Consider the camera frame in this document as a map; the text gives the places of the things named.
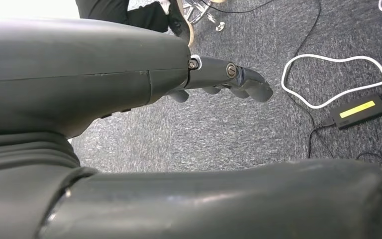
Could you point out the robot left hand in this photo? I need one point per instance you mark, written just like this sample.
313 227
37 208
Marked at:
62 72

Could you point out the person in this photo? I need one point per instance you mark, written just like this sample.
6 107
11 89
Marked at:
112 10

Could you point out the chrome chair base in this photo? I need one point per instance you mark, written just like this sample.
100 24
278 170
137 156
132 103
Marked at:
220 26

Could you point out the black power adapter yellow label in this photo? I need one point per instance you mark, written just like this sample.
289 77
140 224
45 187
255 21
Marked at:
359 112

